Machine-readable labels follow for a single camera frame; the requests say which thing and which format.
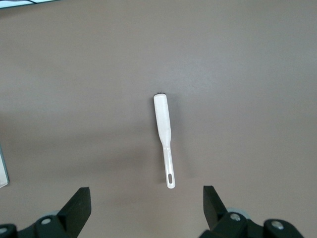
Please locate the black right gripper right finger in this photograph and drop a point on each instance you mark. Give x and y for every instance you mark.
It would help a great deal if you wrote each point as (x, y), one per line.
(215, 213)

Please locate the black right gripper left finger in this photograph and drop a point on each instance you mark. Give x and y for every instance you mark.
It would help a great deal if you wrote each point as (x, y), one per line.
(74, 213)

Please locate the beige plastic dustpan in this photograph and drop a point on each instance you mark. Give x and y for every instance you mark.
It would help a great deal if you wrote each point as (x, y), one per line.
(3, 173)

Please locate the beige hand brush black bristles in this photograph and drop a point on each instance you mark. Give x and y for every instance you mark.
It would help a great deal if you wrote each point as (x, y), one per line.
(164, 119)

